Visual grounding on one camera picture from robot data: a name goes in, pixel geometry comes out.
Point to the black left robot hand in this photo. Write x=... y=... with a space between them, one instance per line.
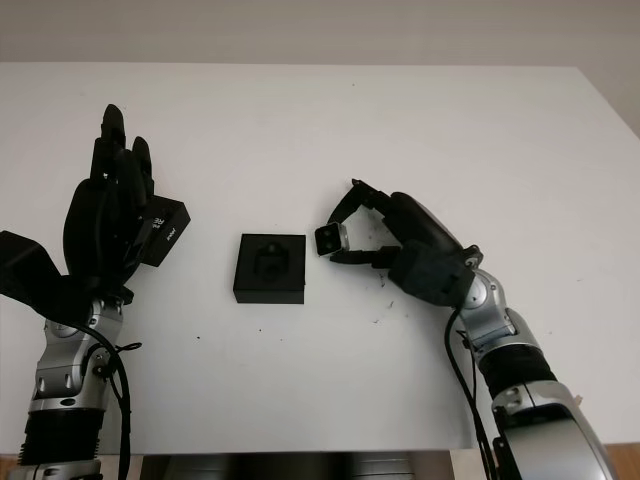
x=100 y=225

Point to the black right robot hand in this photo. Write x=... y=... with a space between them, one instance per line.
x=425 y=225

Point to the black printed box lid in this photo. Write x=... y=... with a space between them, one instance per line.
x=170 y=235

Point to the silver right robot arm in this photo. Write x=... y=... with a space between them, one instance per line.
x=510 y=360

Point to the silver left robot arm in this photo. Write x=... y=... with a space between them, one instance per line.
x=65 y=370

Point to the dark grey robot torso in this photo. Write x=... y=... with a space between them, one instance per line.
x=300 y=460

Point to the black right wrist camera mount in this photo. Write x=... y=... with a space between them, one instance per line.
x=430 y=275

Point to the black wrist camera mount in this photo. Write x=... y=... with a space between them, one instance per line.
x=430 y=275
x=30 y=270

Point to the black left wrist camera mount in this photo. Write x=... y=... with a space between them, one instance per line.
x=30 y=270

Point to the black camera box base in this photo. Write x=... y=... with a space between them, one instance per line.
x=270 y=290

